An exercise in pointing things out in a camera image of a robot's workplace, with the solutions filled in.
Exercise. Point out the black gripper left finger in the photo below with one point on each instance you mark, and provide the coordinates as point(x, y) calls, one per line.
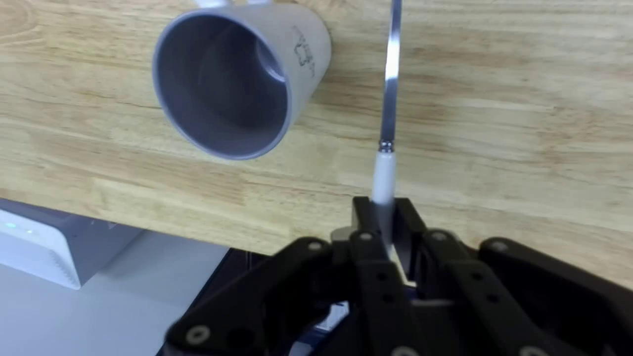
point(309, 297)

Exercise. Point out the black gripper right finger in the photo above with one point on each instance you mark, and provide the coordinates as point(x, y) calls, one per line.
point(515, 297)

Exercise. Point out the white ceramic mug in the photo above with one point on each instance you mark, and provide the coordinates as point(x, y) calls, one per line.
point(224, 85)

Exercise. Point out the white box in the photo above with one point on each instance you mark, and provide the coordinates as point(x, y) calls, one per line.
point(52, 243)

